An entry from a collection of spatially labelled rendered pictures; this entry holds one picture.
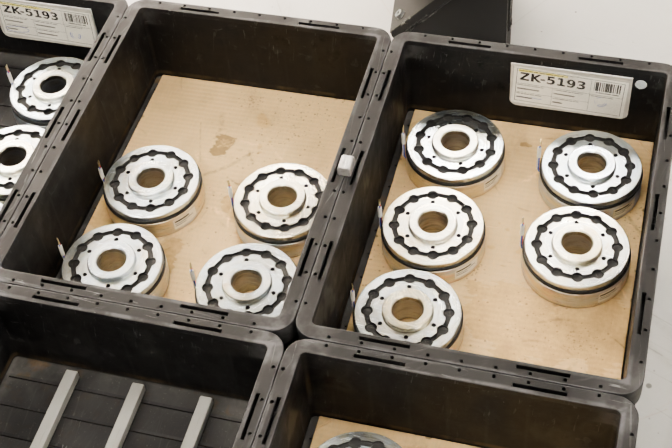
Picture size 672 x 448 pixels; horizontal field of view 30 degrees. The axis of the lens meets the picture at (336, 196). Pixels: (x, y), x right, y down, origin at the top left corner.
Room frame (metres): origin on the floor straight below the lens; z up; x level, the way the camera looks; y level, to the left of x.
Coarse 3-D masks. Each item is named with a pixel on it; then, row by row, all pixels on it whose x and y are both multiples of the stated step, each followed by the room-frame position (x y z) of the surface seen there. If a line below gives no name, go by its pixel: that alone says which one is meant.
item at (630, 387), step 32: (416, 32) 0.99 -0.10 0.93; (384, 64) 0.95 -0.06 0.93; (576, 64) 0.92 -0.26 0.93; (608, 64) 0.91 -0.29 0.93; (640, 64) 0.91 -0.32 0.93; (384, 96) 0.90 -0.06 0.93; (352, 192) 0.78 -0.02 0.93; (320, 256) 0.71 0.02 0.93; (320, 288) 0.67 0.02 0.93; (640, 288) 0.63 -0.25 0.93; (640, 320) 0.61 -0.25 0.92; (384, 352) 0.60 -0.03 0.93; (416, 352) 0.59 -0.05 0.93; (448, 352) 0.59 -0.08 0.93; (640, 352) 0.57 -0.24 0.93; (576, 384) 0.54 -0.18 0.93; (608, 384) 0.54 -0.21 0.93; (640, 384) 0.54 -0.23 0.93
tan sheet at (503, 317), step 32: (512, 128) 0.93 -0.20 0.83; (544, 128) 0.93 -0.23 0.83; (512, 160) 0.89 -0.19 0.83; (640, 160) 0.87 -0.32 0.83; (512, 192) 0.84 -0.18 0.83; (640, 192) 0.82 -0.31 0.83; (512, 224) 0.80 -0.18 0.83; (640, 224) 0.78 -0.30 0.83; (512, 256) 0.76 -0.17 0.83; (480, 288) 0.72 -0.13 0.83; (512, 288) 0.72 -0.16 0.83; (352, 320) 0.70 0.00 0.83; (480, 320) 0.69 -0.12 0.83; (512, 320) 0.68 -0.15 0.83; (544, 320) 0.68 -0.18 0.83; (576, 320) 0.68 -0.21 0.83; (608, 320) 0.67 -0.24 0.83; (480, 352) 0.65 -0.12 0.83; (512, 352) 0.65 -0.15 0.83; (544, 352) 0.64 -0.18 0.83; (576, 352) 0.64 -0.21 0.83; (608, 352) 0.64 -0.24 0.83
